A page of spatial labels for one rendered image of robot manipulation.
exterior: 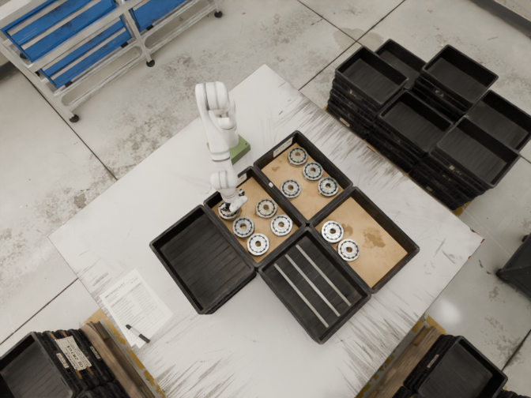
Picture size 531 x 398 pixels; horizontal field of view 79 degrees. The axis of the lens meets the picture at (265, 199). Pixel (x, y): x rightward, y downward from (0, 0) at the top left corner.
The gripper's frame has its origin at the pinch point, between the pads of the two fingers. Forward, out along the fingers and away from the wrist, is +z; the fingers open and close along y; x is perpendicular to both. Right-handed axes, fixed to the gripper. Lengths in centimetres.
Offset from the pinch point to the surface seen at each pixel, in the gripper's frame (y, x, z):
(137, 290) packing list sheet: 62, -3, 17
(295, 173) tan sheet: -34.6, 5.9, 4.2
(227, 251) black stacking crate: 16.1, 14.5, 4.3
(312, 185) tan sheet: -36.3, 16.8, 4.2
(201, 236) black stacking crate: 21.1, 0.7, 4.1
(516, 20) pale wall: -315, 5, 83
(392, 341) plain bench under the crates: -15, 94, 17
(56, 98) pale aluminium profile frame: 42, -180, 59
